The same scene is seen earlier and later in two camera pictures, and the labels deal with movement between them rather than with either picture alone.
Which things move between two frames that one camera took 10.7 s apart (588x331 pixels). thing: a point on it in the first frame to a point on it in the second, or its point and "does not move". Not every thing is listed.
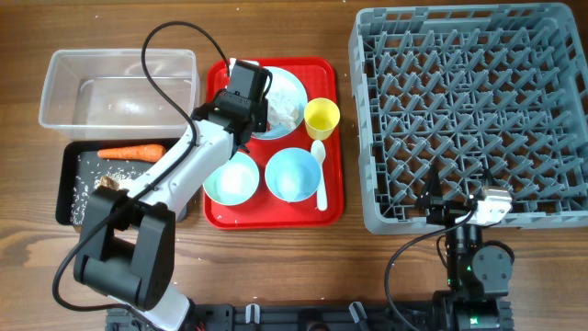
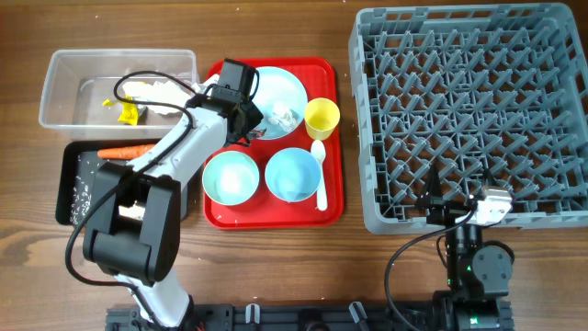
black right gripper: [432, 198] does not move
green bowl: [235, 182] does not move
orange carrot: [152, 153] does not move
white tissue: [283, 107] to [159, 91]
